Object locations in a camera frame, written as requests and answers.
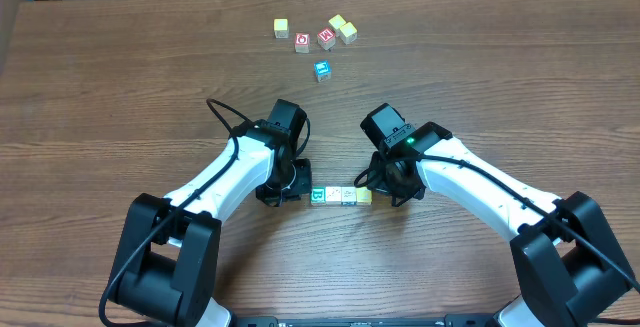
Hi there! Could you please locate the green letter block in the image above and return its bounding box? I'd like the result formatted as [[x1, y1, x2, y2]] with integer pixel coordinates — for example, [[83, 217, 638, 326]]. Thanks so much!
[[310, 187, 326, 205]]

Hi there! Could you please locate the yellow block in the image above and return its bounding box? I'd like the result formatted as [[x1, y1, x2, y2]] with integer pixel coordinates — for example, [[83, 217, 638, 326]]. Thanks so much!
[[339, 22, 358, 45], [356, 187, 373, 206], [273, 18, 289, 39], [328, 14, 346, 36]]

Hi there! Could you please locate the plain white wooden block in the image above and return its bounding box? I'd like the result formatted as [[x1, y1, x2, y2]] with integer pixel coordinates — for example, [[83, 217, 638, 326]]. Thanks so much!
[[325, 186, 342, 205]]

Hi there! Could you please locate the white blue picture block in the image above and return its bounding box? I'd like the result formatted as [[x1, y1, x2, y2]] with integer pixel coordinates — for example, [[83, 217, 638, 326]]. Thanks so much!
[[341, 186, 357, 205]]

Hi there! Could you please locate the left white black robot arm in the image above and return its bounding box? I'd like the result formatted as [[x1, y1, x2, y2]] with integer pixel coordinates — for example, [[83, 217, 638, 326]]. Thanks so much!
[[98, 99, 312, 326]]

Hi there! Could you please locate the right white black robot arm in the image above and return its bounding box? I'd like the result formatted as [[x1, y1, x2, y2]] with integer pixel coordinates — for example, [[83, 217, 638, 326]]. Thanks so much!
[[354, 103, 639, 326]]

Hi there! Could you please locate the red block with circle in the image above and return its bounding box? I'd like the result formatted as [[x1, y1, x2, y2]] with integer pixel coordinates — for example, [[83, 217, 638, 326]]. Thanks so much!
[[294, 33, 310, 54]]

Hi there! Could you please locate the red block letter E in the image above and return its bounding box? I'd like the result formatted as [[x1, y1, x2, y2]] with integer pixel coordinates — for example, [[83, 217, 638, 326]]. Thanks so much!
[[317, 28, 336, 50]]

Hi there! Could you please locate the yellow block behind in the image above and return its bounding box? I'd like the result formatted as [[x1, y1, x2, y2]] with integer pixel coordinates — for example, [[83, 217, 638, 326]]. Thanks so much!
[[328, 14, 346, 36]]

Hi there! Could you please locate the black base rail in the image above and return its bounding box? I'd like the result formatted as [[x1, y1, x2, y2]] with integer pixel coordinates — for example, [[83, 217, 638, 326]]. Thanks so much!
[[231, 313, 497, 327]]

